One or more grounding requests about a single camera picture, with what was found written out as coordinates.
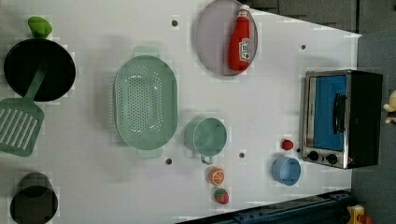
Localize black silver toaster oven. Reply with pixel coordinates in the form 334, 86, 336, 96
302, 70, 383, 169

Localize green mug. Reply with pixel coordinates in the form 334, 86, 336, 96
184, 118, 228, 165

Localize green oval colander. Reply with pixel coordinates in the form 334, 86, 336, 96
113, 46, 178, 160

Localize toy orange slice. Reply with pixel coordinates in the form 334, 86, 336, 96
209, 168, 225, 186

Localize red ketchup bottle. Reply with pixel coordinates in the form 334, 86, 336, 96
228, 5, 251, 72

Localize toy strawberry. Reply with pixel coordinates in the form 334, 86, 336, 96
214, 189, 229, 204

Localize purple round plate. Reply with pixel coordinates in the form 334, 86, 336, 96
195, 0, 258, 76

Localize small red toy fruit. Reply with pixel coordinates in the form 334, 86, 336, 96
281, 139, 294, 150

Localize blue cup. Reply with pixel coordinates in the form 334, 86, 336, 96
271, 157, 301, 186

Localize green slotted spatula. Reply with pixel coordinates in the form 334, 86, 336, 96
0, 62, 48, 157

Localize green toy pepper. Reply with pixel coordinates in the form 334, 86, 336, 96
28, 16, 52, 38

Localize black frying pan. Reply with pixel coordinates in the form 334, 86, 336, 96
4, 38, 76, 102

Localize black cylinder cup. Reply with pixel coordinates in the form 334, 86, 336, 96
9, 173, 59, 224

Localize yellow red object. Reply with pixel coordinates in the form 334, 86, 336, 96
347, 204, 374, 224

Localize blue metal frame rail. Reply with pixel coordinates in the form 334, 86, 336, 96
178, 190, 356, 224

